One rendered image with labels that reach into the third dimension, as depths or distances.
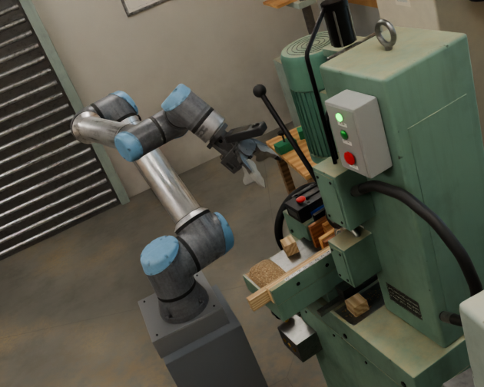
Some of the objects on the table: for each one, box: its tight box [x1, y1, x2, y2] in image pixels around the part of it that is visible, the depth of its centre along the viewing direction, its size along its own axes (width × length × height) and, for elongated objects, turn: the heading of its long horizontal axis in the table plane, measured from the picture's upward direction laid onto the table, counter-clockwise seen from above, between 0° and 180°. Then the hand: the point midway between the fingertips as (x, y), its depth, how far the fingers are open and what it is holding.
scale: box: [284, 250, 331, 282], centre depth 172 cm, size 50×1×1 cm, turn 148°
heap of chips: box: [245, 260, 286, 289], centre depth 177 cm, size 9×14×4 cm, turn 58°
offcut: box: [280, 235, 299, 256], centre depth 184 cm, size 4×4×4 cm
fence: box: [269, 253, 336, 306], centre depth 173 cm, size 60×2×6 cm, turn 148°
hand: (275, 172), depth 172 cm, fingers open, 14 cm apart
